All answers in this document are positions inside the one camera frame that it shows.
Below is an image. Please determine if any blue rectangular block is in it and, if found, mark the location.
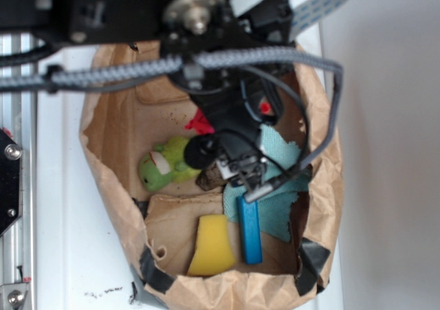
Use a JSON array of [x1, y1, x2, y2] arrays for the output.
[[236, 196, 263, 265]]

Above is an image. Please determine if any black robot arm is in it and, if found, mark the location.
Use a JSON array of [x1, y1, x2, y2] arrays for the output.
[[1, 0, 296, 202]]

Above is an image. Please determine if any aluminium frame rail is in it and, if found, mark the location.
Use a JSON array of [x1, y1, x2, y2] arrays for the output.
[[0, 31, 39, 310]]

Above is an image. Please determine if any red paper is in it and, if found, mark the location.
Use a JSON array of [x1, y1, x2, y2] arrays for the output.
[[184, 109, 215, 135]]

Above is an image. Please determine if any thin black cable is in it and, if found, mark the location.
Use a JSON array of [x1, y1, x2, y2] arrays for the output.
[[236, 64, 310, 173]]

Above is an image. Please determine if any brown rock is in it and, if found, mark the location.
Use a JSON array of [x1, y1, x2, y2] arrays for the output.
[[196, 162, 227, 191]]

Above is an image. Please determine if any brown paper bag tray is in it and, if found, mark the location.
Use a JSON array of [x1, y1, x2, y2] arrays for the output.
[[80, 77, 344, 309]]

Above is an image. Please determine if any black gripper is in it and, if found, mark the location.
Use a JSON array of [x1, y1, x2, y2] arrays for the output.
[[184, 70, 284, 202]]

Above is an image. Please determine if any flat ribbon cable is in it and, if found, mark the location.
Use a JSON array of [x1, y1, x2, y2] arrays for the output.
[[290, 0, 355, 38]]

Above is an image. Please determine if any yellow sponge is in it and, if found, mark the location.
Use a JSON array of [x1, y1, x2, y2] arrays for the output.
[[187, 214, 236, 276]]

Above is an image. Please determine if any grey braided cable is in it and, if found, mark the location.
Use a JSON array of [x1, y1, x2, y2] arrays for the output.
[[0, 45, 344, 187]]

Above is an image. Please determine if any green plush toy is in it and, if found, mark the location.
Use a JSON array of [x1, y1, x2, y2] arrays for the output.
[[138, 136, 201, 192]]

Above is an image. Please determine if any black metal bracket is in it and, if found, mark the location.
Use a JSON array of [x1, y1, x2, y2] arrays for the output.
[[0, 128, 23, 236]]

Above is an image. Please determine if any teal cloth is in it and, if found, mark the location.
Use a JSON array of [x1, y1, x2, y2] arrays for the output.
[[223, 125, 310, 243]]

